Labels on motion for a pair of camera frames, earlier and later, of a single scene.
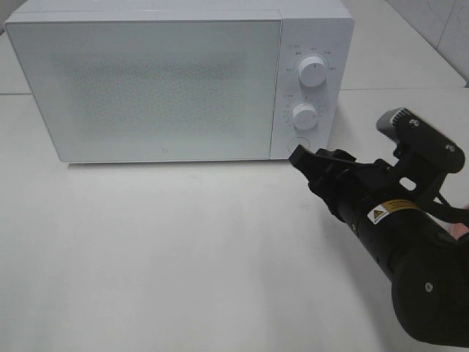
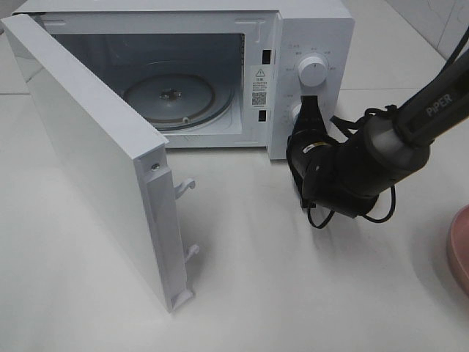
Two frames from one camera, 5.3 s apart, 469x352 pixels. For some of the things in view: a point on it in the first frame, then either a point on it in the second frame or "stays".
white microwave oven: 142,81 stays
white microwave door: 143,91 -> 113,158
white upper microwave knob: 312,71 stays
